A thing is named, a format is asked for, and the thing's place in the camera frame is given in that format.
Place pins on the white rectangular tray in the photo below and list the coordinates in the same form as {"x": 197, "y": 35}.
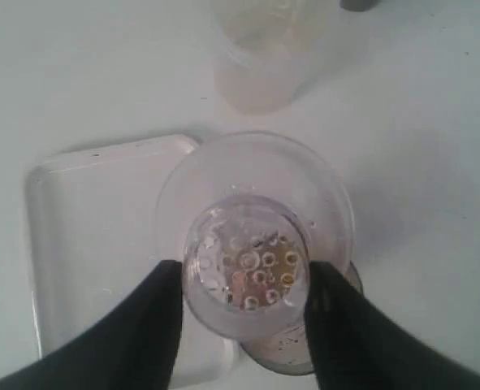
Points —
{"x": 89, "y": 231}

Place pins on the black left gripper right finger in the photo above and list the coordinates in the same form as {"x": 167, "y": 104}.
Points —
{"x": 353, "y": 345}

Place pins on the stainless steel cup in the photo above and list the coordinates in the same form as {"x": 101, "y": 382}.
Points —
{"x": 356, "y": 5}

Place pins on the clear dome strainer lid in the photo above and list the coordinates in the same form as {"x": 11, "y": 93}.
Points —
{"x": 246, "y": 214}

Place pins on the frosted translucent plastic cup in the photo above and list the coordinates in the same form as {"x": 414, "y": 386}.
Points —
{"x": 264, "y": 52}

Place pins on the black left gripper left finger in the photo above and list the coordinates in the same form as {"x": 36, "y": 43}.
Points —
{"x": 134, "y": 347}

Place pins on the clear plastic shaker cup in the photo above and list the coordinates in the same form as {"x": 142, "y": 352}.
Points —
{"x": 285, "y": 353}

